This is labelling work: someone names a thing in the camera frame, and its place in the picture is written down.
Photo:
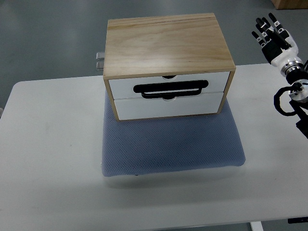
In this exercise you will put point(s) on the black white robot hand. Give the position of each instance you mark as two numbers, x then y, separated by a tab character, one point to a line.
277	45

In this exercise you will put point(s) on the white drawer black handle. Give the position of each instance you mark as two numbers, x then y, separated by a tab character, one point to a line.
135	87

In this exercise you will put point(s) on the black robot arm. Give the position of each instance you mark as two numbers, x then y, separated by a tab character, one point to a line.
296	74

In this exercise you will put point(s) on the wooden drawer cabinet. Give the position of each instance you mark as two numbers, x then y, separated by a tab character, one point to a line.
166	46

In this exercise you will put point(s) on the white lower drawer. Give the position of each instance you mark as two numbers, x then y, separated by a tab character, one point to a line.
140	108

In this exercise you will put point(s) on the cardboard box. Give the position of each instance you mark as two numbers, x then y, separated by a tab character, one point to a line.
290	4

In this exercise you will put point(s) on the blue mesh cushion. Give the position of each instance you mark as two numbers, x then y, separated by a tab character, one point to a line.
169	144

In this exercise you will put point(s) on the black table control panel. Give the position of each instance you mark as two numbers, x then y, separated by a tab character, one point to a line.
297	220

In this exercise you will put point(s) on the white table leg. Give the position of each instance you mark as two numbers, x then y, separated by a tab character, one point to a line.
256	226

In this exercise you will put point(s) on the grey metal table bracket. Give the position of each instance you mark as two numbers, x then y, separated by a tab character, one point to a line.
100	60

